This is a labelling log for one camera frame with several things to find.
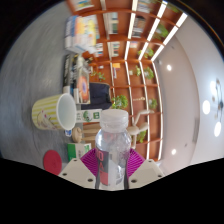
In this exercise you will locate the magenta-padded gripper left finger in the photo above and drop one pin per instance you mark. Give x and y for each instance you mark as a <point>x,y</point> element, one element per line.
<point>78,173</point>

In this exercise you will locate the dark blue chair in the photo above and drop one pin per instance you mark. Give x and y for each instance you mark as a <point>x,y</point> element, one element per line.
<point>100,96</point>

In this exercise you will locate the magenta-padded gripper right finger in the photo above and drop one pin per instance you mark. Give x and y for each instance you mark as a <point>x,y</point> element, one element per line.
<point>145,171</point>

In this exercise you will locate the clear plastic drink bottle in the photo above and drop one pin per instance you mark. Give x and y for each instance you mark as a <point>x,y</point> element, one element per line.
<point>112,146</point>

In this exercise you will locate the yellow striped white mug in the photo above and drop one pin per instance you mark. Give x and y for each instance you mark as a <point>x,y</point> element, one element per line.
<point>50,113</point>

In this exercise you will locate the ceiling lights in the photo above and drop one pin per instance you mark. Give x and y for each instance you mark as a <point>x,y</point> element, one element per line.
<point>206,107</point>

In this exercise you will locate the green and white box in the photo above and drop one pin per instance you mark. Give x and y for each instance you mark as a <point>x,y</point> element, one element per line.
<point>76,151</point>

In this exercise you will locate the wooden artist mannequin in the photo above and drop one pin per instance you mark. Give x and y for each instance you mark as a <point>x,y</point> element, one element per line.
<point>138,129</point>

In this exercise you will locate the green and white carton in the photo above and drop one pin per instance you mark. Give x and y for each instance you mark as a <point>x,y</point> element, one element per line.
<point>88,115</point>

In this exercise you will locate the stack of colourful books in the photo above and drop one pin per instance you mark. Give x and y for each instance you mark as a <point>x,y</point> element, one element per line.
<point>81,33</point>

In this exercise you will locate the brown wooden shelf unit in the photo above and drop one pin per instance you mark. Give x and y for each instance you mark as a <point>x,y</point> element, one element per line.
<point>133,80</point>

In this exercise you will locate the dark flat books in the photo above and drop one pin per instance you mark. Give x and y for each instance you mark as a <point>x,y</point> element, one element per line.
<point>81,83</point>

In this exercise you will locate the flat round red coaster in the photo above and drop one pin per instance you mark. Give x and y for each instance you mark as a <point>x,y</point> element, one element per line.
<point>52,162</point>

